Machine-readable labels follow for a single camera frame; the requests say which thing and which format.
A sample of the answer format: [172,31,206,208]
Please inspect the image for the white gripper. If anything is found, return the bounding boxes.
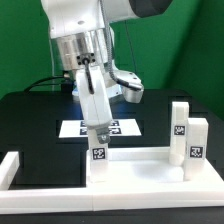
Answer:
[76,66,112,144]

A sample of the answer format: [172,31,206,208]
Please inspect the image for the white desk top panel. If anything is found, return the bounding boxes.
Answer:
[87,147,224,193]

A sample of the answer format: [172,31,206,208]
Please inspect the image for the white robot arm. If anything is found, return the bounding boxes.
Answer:
[41,0,172,144]

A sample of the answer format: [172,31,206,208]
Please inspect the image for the fiducial marker sheet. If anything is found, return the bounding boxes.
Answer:
[59,119,141,138]

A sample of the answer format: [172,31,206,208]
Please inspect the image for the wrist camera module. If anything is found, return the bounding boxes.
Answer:
[115,70,144,103]

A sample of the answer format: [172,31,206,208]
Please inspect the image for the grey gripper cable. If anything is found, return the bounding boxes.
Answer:
[79,0,144,93]

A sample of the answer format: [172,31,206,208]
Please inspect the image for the black cables on table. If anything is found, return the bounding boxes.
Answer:
[23,76,66,93]

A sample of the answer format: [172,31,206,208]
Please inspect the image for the white camera cable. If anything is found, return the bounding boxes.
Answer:
[49,39,58,78]

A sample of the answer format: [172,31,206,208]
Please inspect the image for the white L-shaped fixture frame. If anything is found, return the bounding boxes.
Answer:
[0,152,224,214]

